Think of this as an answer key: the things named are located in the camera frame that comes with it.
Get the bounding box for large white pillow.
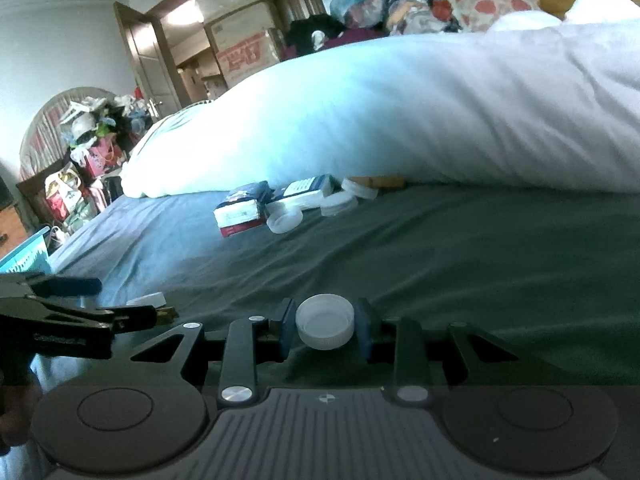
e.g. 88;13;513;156
120;10;640;199

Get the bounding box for arched wicker panel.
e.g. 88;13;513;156
19;87;121;187

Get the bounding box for purple cloth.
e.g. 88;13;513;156
279;27;387;62

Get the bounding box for pile of colourful bags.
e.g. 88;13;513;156
44;94;154;234

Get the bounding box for turquoise plastic basket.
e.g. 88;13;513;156
0;226;52;275

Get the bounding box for blue white striped box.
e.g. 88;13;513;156
272;174;336;211

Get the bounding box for grey bed sheet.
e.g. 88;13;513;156
47;182;640;391

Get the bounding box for brown wooden door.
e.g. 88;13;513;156
113;1;184;127

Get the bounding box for wooden cabinet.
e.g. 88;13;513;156
0;204;29;257

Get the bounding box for red white blue box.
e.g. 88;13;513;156
213;181;271;238

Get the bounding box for floral pillow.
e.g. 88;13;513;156
443;0;542;35

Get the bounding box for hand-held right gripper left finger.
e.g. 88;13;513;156
131;298;301;408

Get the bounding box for blue plastic bag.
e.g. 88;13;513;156
329;0;392;30

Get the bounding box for plain cardboard box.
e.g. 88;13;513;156
204;2;282;54

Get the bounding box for red-printed cardboard box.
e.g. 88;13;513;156
215;29;287;92

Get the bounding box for black garment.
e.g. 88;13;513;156
286;14;347;54

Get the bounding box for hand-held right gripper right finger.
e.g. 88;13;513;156
354;298;519;407

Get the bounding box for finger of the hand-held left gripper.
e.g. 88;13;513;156
27;276;104;299
42;304;166;335

